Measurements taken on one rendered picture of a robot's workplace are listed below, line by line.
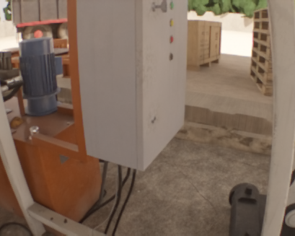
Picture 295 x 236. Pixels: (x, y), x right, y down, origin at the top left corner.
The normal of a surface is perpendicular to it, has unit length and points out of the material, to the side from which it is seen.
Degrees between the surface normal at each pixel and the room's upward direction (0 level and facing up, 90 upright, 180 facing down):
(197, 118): 89
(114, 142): 90
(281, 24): 93
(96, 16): 90
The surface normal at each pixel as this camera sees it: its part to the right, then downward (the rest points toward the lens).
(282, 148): -0.42, 0.39
